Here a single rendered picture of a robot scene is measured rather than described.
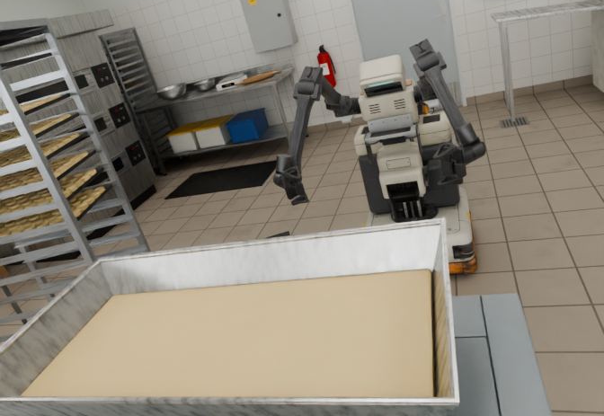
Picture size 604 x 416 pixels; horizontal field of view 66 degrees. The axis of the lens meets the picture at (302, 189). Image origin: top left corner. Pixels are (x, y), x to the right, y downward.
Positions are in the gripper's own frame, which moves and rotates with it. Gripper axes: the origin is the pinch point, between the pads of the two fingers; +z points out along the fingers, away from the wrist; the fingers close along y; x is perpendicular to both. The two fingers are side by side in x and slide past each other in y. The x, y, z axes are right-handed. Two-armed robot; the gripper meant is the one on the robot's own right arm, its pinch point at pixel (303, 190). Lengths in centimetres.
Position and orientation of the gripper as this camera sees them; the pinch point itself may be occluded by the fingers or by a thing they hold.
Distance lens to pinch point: 171.3
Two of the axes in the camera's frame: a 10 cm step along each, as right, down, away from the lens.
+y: -2.7, -8.9, -3.8
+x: 8.4, -4.1, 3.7
